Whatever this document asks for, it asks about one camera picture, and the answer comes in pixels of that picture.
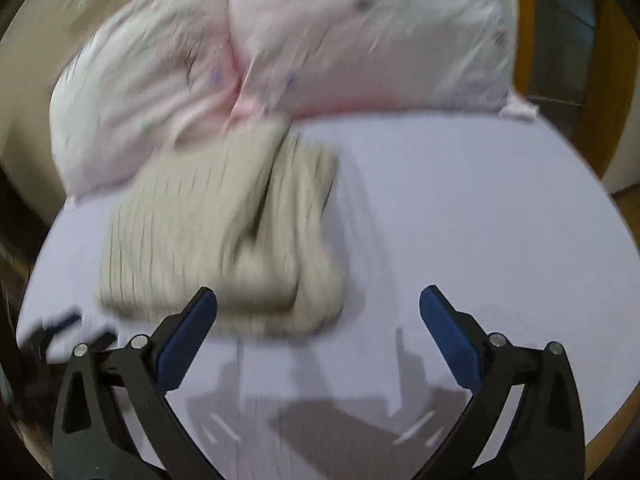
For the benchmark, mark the lavender bed sheet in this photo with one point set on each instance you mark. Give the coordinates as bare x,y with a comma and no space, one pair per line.
513,228

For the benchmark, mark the pink floral pillow left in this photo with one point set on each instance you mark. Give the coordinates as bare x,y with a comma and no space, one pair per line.
157,73

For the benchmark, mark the pink floral pillow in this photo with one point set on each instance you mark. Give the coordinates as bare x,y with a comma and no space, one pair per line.
306,58
157,73

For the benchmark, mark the pink floral pillow right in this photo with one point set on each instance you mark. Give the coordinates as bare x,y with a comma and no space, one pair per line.
306,58

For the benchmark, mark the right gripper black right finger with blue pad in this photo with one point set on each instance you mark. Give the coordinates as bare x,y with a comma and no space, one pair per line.
546,438

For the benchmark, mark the beige ribbed knit sweater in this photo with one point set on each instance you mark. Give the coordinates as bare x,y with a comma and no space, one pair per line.
241,216

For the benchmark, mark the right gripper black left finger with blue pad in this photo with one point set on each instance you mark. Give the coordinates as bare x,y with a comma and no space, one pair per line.
113,420

